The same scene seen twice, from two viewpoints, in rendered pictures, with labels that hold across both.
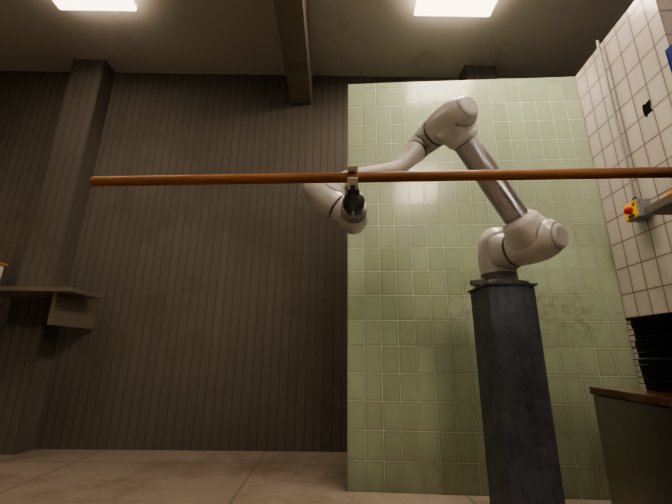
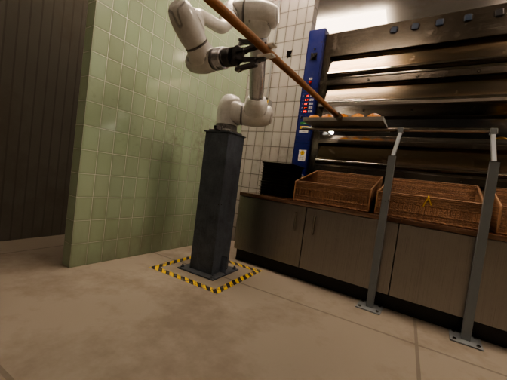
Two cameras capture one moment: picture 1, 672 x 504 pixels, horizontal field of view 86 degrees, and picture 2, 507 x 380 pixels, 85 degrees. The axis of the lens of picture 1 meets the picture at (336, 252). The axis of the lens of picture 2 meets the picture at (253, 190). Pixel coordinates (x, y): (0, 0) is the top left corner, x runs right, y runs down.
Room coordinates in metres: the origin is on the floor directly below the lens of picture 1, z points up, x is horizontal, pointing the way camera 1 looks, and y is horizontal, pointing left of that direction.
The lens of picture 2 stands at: (0.40, 0.89, 0.71)
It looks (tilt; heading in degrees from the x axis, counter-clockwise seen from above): 2 degrees down; 299
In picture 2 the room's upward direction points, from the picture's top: 7 degrees clockwise
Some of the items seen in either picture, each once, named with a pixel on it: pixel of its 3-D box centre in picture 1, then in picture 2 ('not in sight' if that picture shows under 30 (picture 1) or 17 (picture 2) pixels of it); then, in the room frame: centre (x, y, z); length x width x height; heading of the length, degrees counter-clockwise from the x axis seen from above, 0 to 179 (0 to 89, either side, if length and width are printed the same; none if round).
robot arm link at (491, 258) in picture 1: (497, 251); (229, 110); (1.59, -0.75, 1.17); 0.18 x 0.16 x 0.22; 24
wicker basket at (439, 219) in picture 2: not in sight; (427, 199); (0.29, -1.30, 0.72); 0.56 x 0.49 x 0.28; 175
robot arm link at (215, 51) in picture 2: (353, 208); (220, 58); (1.17, -0.06, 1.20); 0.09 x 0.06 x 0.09; 86
